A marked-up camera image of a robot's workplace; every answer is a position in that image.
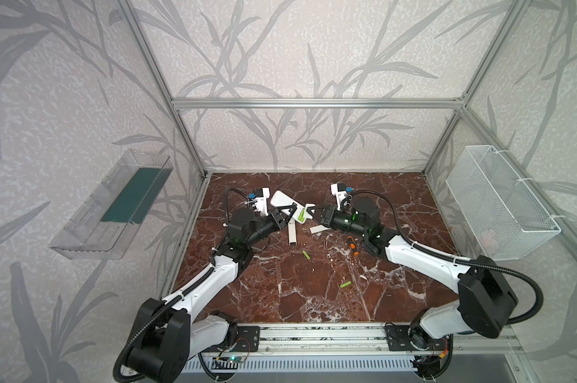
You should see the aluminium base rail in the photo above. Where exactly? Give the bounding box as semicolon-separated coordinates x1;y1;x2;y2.
120;321;524;357

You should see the orange black small tool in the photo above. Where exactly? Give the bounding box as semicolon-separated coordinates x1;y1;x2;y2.
347;236;359;257

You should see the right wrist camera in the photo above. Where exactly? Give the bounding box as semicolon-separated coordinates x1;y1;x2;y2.
331;183;353;212

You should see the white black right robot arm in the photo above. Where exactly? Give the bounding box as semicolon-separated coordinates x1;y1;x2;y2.
307;197;518;350

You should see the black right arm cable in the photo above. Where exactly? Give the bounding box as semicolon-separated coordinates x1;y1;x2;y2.
350;189;544;326

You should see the green circuit board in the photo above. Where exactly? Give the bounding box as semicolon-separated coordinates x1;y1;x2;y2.
214;354;249;364

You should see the aluminium cage frame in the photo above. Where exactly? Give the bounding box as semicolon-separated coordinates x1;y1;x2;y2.
110;1;577;271

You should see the clear plastic wall tray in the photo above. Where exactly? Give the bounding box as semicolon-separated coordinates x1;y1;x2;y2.
50;149;174;260

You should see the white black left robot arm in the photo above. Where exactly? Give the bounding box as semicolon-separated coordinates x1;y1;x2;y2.
112;204;298;382

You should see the white wire mesh basket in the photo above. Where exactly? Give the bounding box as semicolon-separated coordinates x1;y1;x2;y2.
446;145;561;261

